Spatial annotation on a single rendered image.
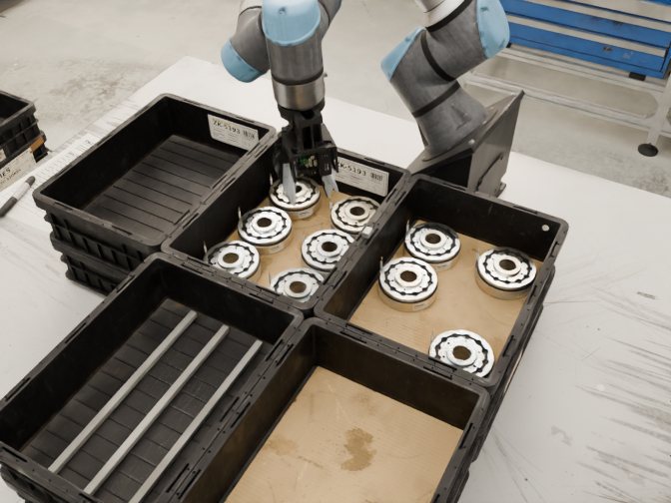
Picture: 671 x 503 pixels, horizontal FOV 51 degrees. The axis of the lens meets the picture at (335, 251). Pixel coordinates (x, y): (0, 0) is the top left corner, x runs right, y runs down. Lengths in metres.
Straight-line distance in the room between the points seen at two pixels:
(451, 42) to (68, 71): 2.59
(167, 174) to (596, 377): 0.94
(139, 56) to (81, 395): 2.73
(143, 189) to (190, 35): 2.41
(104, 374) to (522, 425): 0.70
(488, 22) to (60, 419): 1.00
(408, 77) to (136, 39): 2.60
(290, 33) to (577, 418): 0.80
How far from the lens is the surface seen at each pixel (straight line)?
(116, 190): 1.54
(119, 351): 1.23
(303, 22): 0.96
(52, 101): 3.53
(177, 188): 1.51
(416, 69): 1.46
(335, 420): 1.10
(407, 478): 1.06
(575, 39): 3.04
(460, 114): 1.48
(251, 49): 1.12
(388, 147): 1.80
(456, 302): 1.26
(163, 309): 1.27
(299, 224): 1.39
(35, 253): 1.65
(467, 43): 1.41
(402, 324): 1.21
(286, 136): 1.08
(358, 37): 3.78
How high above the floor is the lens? 1.77
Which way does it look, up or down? 45 degrees down
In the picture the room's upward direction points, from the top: 1 degrees counter-clockwise
